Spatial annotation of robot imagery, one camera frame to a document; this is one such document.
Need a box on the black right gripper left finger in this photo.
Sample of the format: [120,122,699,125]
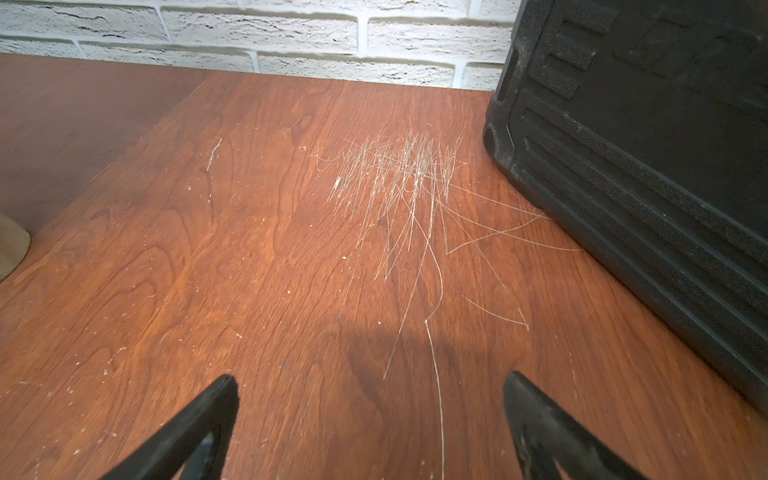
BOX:
[103,374,239,479]

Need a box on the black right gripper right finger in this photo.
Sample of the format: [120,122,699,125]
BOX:
[503,371,644,479]

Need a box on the wooden tree base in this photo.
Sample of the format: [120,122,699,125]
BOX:
[0,213,31,281]

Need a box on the black plastic tool case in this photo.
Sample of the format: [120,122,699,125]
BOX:
[483,1,767,411]

